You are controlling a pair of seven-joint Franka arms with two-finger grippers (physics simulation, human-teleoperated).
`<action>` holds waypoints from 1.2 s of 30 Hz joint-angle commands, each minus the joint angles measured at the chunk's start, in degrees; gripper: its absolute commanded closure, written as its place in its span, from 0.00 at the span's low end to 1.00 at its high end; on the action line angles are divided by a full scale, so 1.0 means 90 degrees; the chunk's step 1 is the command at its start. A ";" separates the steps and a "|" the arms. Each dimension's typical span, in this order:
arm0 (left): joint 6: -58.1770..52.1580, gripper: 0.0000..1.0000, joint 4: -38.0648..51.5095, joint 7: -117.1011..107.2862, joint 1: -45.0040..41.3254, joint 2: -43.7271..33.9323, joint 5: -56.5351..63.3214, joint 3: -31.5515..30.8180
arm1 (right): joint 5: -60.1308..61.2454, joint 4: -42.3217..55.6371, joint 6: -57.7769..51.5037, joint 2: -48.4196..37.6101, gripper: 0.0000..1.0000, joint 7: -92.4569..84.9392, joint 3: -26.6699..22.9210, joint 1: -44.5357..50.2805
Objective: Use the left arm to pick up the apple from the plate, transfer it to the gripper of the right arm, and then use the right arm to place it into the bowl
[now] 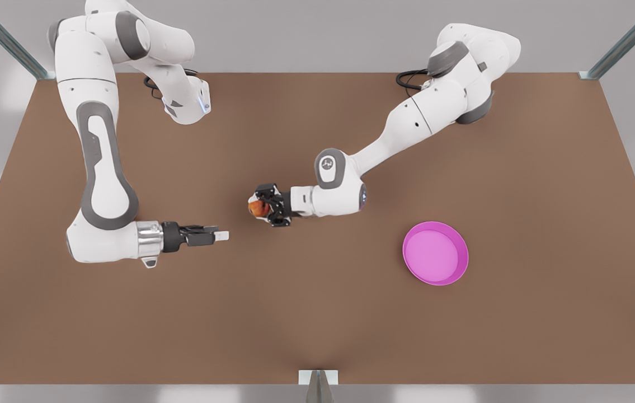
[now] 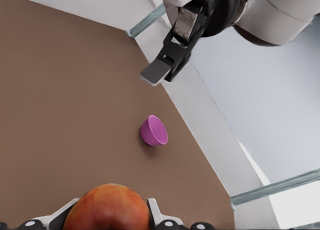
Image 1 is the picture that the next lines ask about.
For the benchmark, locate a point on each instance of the red apple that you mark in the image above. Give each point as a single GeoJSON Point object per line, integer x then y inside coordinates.
{"type": "Point", "coordinates": [259, 209]}

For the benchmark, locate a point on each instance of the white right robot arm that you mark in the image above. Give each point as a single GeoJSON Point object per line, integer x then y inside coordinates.
{"type": "Point", "coordinates": [103, 168]}

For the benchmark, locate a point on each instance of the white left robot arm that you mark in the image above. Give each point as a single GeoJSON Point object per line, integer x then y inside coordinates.
{"type": "Point", "coordinates": [423, 109]}

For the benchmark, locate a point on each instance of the pink round plate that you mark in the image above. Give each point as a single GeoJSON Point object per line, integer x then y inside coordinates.
{"type": "Point", "coordinates": [435, 253]}

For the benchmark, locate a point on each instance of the silver frame post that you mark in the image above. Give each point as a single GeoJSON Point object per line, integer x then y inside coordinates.
{"type": "Point", "coordinates": [625, 42]}
{"type": "Point", "coordinates": [4, 40]}
{"type": "Point", "coordinates": [318, 385]}

